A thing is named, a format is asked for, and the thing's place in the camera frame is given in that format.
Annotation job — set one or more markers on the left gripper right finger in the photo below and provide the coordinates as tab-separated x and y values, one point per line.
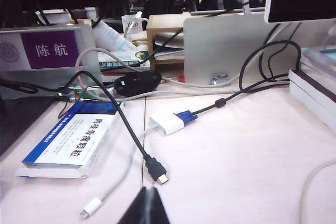
158	211

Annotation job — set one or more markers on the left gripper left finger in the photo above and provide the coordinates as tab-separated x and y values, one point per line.
136	211

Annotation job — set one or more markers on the white VGA adapter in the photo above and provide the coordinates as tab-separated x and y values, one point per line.
165	123

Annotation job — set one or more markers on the white blue medicine box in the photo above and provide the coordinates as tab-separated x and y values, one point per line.
65	142

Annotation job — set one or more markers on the black computer mouse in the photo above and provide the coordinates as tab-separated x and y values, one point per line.
139	82

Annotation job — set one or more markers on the small silver metal clip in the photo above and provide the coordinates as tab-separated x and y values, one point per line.
220	78

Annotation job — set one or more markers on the green white box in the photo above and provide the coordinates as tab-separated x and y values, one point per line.
141	56

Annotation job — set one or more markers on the wooden desk shelf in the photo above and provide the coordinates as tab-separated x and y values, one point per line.
151	37

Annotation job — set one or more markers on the white tube blue print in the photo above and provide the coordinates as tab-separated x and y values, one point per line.
110	36

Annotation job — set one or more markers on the purple acrylic nameplate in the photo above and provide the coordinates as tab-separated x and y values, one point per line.
50	49

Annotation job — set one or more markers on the white printed mug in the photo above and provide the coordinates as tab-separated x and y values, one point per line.
131	26

